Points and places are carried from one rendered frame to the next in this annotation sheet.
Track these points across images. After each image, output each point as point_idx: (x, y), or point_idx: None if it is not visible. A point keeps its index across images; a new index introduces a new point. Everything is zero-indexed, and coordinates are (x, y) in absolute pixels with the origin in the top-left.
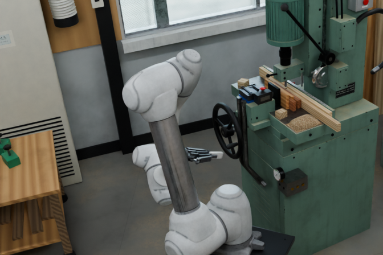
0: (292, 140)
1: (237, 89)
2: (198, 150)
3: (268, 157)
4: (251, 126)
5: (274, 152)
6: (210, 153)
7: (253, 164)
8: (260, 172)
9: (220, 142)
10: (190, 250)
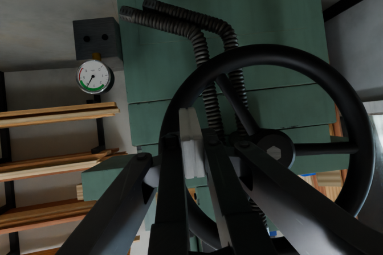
0: (94, 177)
1: (333, 170)
2: (267, 209)
3: (188, 60)
4: (194, 181)
5: (161, 95)
6: (192, 173)
7: None
8: None
9: (313, 70)
10: None
